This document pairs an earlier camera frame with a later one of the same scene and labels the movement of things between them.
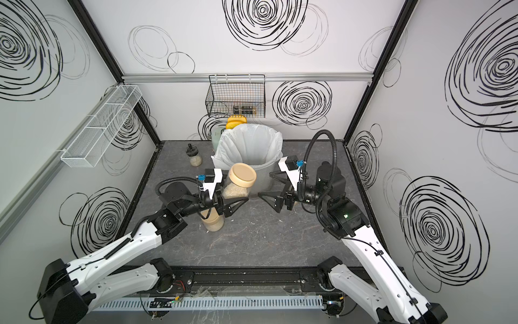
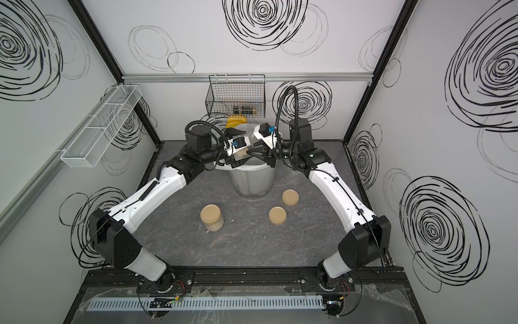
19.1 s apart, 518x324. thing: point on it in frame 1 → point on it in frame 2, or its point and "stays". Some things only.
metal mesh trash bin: (265, 183) stays
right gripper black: (280, 200) → (267, 154)
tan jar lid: (243, 175) → (277, 215)
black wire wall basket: (237, 94) stays
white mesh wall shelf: (97, 133) stays
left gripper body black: (216, 201) → (222, 155)
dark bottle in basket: (244, 109) stays
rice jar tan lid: (243, 175) → (241, 154)
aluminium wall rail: (204, 77) stays
